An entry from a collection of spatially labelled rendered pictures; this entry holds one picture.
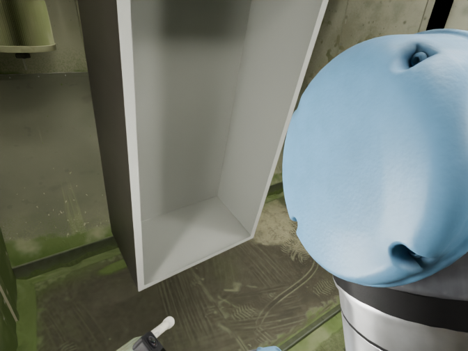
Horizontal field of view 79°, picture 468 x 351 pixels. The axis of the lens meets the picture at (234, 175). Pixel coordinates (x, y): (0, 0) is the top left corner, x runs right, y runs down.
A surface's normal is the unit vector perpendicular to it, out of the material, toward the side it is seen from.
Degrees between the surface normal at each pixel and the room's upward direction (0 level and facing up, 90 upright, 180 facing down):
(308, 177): 83
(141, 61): 102
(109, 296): 0
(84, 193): 57
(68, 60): 90
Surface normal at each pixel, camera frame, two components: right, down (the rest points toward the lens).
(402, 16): -0.83, 0.23
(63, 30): 0.55, 0.41
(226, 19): 0.57, 0.57
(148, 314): 0.04, -0.88
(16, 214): 0.49, -0.13
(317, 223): -0.93, 0.01
